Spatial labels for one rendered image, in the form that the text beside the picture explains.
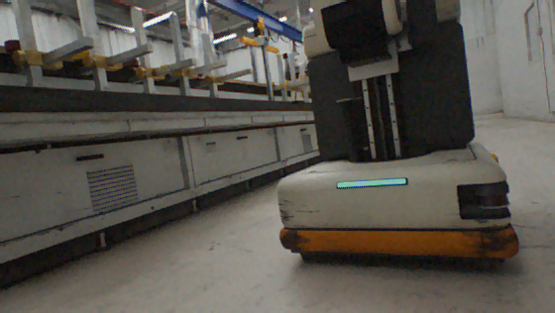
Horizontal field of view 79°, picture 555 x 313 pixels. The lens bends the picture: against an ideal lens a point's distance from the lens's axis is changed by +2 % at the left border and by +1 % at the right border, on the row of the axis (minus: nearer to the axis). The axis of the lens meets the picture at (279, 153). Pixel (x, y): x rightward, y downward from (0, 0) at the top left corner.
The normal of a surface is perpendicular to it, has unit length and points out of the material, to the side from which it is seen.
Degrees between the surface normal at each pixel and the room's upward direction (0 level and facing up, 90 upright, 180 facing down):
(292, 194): 85
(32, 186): 90
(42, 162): 90
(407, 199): 90
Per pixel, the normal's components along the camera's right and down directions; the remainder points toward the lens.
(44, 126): 0.88, -0.11
